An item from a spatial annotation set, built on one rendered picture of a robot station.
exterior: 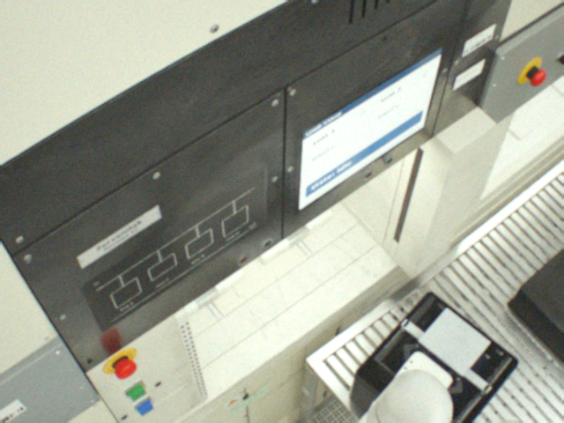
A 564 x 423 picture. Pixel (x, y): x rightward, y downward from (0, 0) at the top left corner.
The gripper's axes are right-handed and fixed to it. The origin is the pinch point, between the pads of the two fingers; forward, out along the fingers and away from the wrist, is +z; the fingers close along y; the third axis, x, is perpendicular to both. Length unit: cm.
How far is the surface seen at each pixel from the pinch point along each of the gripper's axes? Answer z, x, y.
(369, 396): -13.3, -18.1, -8.2
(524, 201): 63, -30, -12
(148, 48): -36, 94, -34
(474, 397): -2.0, -7.2, 10.5
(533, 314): 32.1, -23.6, 9.1
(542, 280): 39.1, -19.7, 5.8
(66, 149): -47, 86, -36
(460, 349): 0.3, 2.6, 2.0
